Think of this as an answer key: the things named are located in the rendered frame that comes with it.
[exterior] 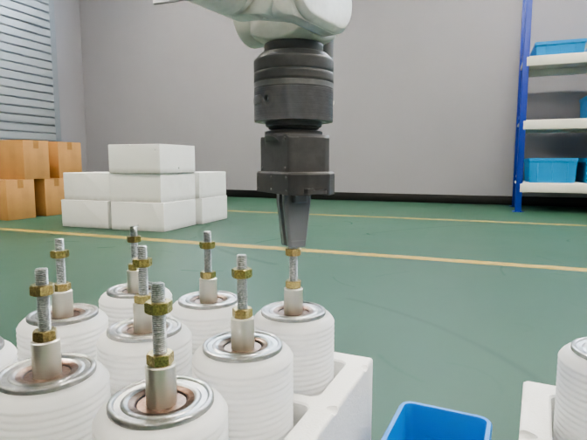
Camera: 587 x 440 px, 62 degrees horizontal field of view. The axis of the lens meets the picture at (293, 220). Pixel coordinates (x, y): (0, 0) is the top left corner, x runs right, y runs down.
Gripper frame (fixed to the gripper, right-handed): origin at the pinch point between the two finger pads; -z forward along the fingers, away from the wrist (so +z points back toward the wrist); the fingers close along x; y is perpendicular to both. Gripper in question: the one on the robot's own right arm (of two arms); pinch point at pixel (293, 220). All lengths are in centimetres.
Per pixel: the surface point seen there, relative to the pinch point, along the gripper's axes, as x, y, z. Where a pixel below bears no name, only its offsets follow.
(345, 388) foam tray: 6.5, 3.2, -18.0
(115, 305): -14.5, -18.2, -11.6
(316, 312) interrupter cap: 2.0, 2.0, -10.7
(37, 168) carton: -382, -38, 2
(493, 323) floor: -40, 78, -36
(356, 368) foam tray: 2.8, 7.1, -18.0
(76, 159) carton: -411, -9, 10
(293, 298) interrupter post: 1.0, -0.4, -8.9
